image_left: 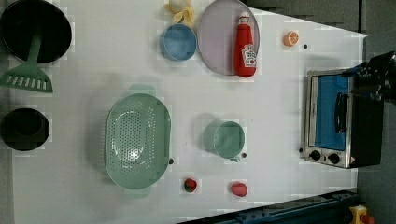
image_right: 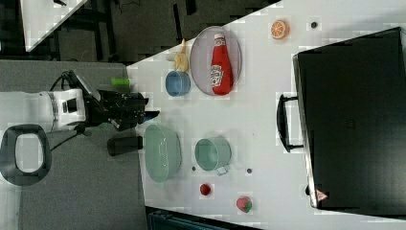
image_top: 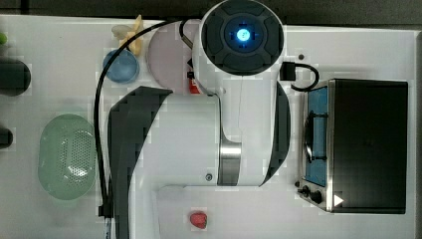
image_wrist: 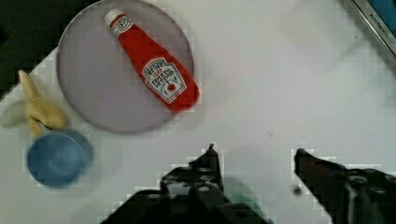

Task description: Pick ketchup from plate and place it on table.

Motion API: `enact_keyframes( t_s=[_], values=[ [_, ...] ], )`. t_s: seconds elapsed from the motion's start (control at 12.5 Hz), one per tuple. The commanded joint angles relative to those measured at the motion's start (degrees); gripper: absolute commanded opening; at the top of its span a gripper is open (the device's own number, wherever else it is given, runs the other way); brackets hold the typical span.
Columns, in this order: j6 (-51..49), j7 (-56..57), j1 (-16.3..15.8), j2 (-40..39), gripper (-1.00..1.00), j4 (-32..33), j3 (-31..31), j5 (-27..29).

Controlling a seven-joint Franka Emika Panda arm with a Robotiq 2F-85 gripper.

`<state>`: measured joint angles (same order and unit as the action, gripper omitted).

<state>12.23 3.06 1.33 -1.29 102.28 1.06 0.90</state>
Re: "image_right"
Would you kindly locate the red plush ketchup bottle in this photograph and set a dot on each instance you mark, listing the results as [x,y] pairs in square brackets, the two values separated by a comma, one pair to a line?
[221,69]

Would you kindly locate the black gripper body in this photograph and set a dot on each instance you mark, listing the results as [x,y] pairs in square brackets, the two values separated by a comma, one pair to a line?
[122,110]

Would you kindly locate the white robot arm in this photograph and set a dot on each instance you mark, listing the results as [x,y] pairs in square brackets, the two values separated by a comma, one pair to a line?
[28,118]

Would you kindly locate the blue cup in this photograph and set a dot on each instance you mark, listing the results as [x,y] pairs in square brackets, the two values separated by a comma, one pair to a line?
[178,83]

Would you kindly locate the black oven box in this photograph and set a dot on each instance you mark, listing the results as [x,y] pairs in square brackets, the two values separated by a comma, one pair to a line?
[351,98]

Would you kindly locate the yellow plush banana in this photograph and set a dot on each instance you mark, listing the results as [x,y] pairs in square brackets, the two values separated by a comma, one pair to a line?
[180,59]

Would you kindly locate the grey oval plate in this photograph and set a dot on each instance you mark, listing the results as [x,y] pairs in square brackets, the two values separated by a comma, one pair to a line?
[202,53]

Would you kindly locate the dark teal crate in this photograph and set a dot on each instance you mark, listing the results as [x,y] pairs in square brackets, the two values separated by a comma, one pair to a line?
[163,220]

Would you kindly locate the green mug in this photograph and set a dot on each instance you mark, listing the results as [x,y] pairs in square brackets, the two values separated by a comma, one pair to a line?
[213,155]

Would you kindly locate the plush strawberry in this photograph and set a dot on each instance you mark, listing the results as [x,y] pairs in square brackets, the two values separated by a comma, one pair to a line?
[244,204]

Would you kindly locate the white side table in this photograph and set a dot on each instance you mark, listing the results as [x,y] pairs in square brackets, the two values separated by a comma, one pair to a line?
[41,17]

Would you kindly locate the green oval basket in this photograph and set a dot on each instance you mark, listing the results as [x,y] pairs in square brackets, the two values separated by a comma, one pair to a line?
[163,153]

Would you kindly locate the small red tomato toy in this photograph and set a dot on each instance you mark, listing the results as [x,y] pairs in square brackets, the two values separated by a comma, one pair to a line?
[205,189]

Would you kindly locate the green cylinder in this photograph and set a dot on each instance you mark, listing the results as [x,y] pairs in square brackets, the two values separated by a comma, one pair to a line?
[120,82]

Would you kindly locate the orange slice toy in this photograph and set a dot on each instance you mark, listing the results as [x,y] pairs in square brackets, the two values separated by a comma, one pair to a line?
[280,29]

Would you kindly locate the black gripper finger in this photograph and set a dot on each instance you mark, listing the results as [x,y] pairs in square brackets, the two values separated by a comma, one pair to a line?
[150,115]

